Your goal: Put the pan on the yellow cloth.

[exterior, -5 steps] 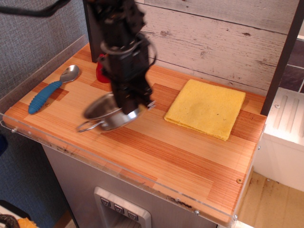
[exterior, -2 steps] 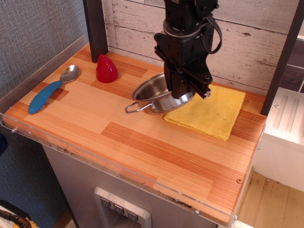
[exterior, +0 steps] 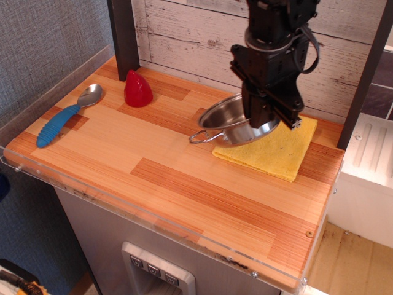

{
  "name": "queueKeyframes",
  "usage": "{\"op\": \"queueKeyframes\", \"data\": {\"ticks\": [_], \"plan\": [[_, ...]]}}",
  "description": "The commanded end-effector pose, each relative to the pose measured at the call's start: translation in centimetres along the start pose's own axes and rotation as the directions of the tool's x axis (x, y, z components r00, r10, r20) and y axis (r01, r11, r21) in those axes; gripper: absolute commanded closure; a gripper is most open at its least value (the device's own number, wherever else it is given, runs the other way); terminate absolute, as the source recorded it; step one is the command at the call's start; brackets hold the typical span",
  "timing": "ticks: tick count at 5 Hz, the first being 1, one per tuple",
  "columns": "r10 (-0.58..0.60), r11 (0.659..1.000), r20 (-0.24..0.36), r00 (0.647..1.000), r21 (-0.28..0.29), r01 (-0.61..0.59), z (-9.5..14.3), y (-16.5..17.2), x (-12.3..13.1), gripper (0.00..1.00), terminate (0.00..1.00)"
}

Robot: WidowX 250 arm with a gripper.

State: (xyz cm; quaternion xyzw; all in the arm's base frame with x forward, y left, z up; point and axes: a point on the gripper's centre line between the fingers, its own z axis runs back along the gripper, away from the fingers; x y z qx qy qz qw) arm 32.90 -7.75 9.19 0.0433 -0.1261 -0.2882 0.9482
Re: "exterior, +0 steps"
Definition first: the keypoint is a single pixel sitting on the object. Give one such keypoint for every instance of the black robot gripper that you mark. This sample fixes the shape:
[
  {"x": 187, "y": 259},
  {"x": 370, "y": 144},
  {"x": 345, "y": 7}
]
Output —
[{"x": 269, "y": 73}]

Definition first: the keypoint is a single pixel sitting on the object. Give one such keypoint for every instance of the stainless steel two-handled pan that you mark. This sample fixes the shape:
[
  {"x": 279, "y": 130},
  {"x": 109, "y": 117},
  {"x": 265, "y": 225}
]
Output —
[{"x": 224, "y": 124}]

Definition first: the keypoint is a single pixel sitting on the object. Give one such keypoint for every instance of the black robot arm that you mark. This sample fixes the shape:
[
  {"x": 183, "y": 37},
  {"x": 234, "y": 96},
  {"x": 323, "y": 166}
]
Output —
[{"x": 277, "y": 41}]

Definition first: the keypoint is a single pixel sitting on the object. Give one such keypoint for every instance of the yellow folded cloth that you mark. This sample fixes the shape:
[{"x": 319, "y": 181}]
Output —
[{"x": 278, "y": 154}]

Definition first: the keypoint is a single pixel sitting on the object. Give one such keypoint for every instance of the red plastic strawberry toy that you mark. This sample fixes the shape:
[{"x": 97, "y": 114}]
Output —
[{"x": 137, "y": 92}]

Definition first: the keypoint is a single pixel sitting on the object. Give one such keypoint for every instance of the white toy sink unit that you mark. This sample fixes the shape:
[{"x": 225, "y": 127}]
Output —
[{"x": 362, "y": 199}]

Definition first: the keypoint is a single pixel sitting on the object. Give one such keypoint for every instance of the clear acrylic edge guard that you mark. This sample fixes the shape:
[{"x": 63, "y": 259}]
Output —
[{"x": 226, "y": 209}]

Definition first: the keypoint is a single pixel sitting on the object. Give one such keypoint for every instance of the silver dispenser panel with buttons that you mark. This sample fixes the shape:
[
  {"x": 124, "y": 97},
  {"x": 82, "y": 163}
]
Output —
[{"x": 150, "y": 274}]

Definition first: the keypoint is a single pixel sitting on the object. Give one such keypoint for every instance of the grey toy fridge cabinet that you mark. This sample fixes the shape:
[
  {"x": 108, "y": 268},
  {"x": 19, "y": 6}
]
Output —
[{"x": 101, "y": 232}]

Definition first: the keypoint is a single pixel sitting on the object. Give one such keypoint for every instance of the yellow object bottom left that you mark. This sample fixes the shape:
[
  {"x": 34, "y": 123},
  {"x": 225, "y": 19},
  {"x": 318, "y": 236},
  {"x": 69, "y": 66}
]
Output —
[{"x": 29, "y": 288}]

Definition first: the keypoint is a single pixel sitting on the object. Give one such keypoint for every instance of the dark right vertical post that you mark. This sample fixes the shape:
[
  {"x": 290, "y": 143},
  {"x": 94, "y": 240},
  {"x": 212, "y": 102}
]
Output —
[{"x": 366, "y": 78}]

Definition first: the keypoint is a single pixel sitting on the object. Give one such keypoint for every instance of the dark vertical post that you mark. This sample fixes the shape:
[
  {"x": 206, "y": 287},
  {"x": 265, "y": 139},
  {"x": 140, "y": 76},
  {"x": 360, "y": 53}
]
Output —
[
  {"x": 366, "y": 78},
  {"x": 124, "y": 36}
]

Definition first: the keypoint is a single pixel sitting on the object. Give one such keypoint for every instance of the dark left vertical post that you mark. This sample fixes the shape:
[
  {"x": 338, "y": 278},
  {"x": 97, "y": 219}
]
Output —
[{"x": 124, "y": 36}]

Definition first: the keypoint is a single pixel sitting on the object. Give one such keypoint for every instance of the blue-handled metal spoon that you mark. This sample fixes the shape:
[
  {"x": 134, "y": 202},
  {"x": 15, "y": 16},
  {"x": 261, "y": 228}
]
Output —
[{"x": 90, "y": 96}]

